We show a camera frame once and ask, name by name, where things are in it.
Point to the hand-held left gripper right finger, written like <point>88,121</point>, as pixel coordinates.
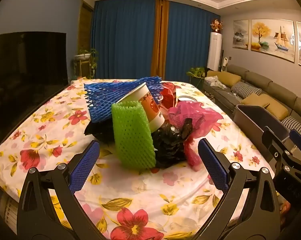
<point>213,165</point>

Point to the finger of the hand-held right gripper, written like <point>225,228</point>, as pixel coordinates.
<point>273,140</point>
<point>300,141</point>

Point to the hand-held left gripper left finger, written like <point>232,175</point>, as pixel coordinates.
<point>84,167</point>

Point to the grey plastic bin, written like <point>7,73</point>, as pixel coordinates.
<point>250,122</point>

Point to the pink plastic bag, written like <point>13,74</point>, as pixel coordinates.
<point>205,120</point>

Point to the black plastic bag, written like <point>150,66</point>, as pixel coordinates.
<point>169,145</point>

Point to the green foam net sleeve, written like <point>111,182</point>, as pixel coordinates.
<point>133,135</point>

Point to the red paper cup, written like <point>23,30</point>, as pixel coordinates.
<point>186,98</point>

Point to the blue foam net sleeve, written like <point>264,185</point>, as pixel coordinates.
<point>108,92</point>

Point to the red plastic wrapper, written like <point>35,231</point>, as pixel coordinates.
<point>168,96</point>

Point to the white apple print paper cup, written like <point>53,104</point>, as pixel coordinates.
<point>150,105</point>

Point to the black white patterned cushion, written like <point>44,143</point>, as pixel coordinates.
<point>299,127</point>
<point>245,88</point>

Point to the floral tablecloth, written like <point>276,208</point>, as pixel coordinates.
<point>130,195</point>

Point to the grey sofa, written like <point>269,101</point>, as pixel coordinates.
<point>265,85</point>

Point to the long yellow cushion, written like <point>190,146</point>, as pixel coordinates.
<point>226,78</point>

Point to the white cloth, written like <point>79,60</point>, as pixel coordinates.
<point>215,82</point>

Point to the white handheld vacuum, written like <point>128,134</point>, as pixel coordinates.
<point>223,63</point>

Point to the potted plant in green pot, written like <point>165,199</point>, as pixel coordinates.
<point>196,73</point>

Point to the dark cloth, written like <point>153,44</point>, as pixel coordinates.
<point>207,71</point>

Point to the white standing air conditioner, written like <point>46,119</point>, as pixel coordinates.
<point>214,52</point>

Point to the black television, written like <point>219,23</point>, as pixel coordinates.
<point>25,80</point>

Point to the potted plant on gold stand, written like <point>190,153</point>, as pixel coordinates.
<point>86,56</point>

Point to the artificial flower arrangement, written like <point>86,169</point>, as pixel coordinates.
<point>216,25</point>

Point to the blue curtain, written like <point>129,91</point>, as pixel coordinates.
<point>123,40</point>
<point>188,37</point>

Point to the orange curtain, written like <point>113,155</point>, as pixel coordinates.
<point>159,40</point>

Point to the brown wooden panel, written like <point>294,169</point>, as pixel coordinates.
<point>85,25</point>

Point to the sailing ship wall painting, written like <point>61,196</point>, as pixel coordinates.
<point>271,38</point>

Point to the small grey wall painting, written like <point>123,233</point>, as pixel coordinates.
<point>240,33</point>

